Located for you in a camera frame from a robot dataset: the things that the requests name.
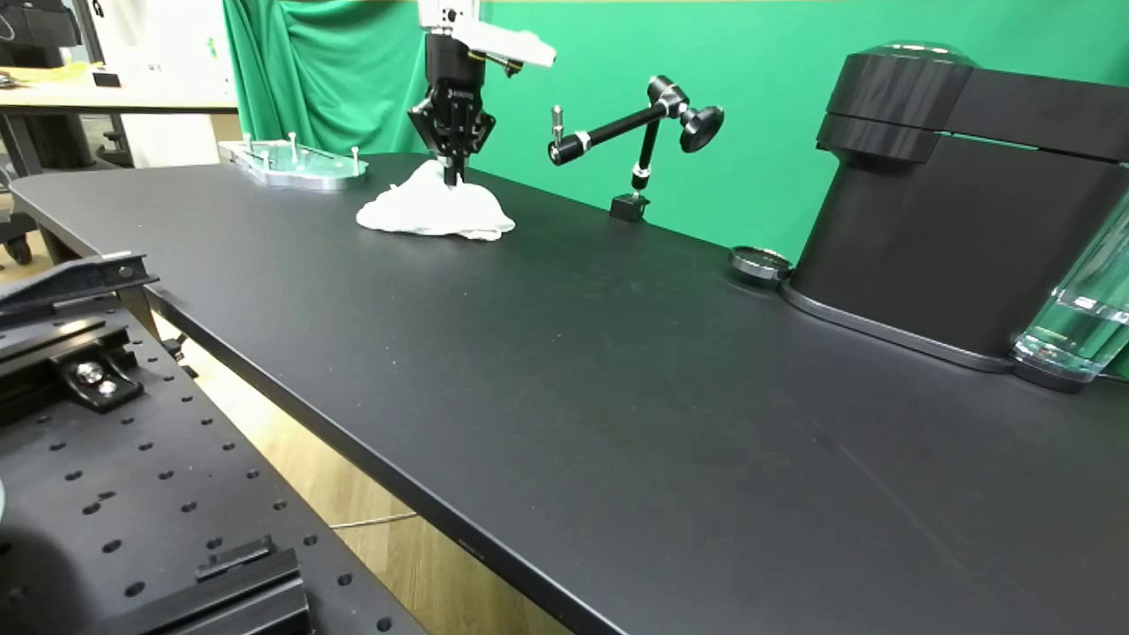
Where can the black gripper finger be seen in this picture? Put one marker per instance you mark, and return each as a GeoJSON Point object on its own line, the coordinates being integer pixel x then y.
{"type": "Point", "coordinates": [476, 128]}
{"type": "Point", "coordinates": [423, 128]}

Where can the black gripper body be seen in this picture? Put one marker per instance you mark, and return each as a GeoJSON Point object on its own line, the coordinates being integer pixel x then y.
{"type": "Point", "coordinates": [454, 73]}

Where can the white cloth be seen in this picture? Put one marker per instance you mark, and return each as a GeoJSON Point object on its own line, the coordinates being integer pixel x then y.
{"type": "Point", "coordinates": [435, 213]}

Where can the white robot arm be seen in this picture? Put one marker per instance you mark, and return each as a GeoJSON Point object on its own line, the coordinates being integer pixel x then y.
{"type": "Point", "coordinates": [446, 17]}

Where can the black articulated stand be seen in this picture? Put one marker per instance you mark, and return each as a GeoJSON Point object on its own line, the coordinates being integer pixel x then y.
{"type": "Point", "coordinates": [613, 128]}

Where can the clear acrylic plate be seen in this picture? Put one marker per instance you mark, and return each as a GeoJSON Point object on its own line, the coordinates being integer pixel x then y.
{"type": "Point", "coordinates": [295, 165]}

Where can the green backdrop curtain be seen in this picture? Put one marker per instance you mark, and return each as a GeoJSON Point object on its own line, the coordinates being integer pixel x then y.
{"type": "Point", "coordinates": [764, 73]}

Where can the small black round cap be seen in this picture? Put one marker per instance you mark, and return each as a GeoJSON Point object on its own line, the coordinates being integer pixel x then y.
{"type": "Point", "coordinates": [761, 267]}

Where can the wooden background desk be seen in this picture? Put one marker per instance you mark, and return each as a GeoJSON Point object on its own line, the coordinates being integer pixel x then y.
{"type": "Point", "coordinates": [73, 93]}

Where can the black mounting clamp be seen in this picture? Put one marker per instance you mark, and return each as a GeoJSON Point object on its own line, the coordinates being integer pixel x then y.
{"type": "Point", "coordinates": [101, 382]}

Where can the black perforated breadboard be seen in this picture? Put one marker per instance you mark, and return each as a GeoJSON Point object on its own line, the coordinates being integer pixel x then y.
{"type": "Point", "coordinates": [176, 494]}

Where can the black coffee machine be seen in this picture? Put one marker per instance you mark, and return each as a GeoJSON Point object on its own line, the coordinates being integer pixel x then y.
{"type": "Point", "coordinates": [941, 225]}

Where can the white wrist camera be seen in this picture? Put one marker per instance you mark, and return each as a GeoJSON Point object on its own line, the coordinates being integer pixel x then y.
{"type": "Point", "coordinates": [504, 45]}

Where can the black aluminium rail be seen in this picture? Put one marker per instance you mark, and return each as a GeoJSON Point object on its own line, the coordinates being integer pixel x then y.
{"type": "Point", "coordinates": [73, 286]}

